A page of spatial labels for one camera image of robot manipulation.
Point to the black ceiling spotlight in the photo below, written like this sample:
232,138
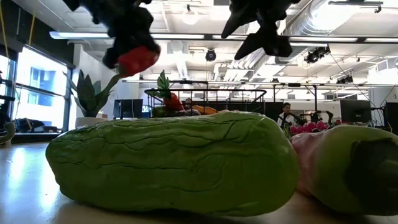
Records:
211,55
315,54
345,79

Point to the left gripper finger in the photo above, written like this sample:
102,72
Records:
143,40
111,57

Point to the black metal rack frame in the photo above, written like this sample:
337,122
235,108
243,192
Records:
315,99

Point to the silver ventilation duct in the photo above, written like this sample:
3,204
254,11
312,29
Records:
317,21

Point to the snake plant in white pot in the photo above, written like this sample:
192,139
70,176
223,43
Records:
88,99

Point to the wrinkled green bitter gourd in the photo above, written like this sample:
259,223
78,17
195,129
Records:
171,161

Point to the bright red chili pepper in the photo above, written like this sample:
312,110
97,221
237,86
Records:
136,60

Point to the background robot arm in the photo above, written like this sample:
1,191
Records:
315,117

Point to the pink grape bunch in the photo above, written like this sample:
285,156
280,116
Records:
306,127

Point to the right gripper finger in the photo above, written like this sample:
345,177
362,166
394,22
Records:
237,23
273,43

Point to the large bright window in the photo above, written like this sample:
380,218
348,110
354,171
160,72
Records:
40,93

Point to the round white pendant lamp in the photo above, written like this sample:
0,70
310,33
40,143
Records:
189,17

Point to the long linear ceiling light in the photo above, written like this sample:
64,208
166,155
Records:
81,35

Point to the orange carrot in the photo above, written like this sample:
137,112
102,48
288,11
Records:
203,109

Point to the black computer monitor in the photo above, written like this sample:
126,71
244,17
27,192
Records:
355,110
392,115
127,108

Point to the person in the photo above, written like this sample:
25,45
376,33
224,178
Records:
286,115

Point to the red-brown chili pepper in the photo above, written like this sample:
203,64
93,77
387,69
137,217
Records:
335,168

